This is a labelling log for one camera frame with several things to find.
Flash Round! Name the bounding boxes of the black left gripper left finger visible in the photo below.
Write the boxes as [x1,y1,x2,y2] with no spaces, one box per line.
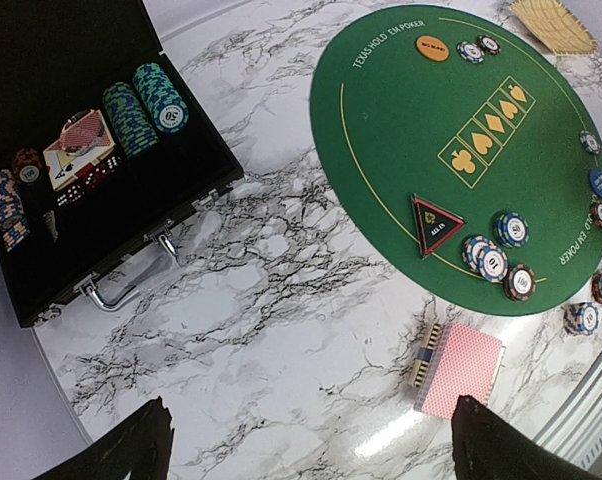
[39,397,174,479]

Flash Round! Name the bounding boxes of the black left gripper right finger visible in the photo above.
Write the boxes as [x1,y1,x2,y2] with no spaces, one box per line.
[451,396,595,480]

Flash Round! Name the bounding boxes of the red backed card deck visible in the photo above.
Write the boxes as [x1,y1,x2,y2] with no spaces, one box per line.
[408,323,505,419]

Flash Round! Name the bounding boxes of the blue tan 10 chip stack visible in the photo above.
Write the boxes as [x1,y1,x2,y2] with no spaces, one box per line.
[563,302,599,336]

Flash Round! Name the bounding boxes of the brown 100 chips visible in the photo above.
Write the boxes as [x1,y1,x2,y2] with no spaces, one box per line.
[503,264,536,301]

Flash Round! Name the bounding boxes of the blue tan chips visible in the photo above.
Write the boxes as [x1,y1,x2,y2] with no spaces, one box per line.
[462,235,509,283]

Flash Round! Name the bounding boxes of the teal 50 chips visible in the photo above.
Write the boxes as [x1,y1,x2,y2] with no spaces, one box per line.
[493,212,530,248]

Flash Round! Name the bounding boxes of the blue small blind button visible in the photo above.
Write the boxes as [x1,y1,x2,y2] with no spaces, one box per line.
[588,168,602,199]

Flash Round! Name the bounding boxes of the blue white chip mat edge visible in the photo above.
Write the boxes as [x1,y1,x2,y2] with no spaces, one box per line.
[579,130,600,155]

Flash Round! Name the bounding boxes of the blue white chip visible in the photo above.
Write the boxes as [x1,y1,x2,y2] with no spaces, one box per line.
[456,41,485,64]

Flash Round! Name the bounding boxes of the orange big blind button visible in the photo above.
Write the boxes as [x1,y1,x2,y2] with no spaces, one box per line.
[415,35,450,62]

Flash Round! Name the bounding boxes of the black triangular all-in marker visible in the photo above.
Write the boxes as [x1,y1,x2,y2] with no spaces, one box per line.
[411,194,466,258]

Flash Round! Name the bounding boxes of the small silver case keys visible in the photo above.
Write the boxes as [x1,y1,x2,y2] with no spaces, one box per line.
[42,210,59,242]

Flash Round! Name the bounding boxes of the red dice set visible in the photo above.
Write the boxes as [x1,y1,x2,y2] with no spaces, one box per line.
[56,156,121,207]

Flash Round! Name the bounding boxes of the tan blue chip row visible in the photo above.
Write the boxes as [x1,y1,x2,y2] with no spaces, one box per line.
[0,169,29,252]

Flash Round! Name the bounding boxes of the green round poker mat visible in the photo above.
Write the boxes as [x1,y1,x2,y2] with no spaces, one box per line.
[310,5,602,316]

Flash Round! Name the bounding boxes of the black poker chip case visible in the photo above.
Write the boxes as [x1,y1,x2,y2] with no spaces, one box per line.
[0,1,243,328]

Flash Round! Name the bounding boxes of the boxed playing card deck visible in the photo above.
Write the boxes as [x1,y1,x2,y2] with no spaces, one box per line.
[43,110,115,191]

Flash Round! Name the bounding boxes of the dark green chip row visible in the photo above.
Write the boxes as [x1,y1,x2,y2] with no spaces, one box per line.
[102,82,159,158]

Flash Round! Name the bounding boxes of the clear round dealer button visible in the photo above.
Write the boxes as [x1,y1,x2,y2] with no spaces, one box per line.
[59,109,104,156]

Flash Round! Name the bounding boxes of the teal 50 chip row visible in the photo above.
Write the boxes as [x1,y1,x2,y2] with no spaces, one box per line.
[133,63,189,133]

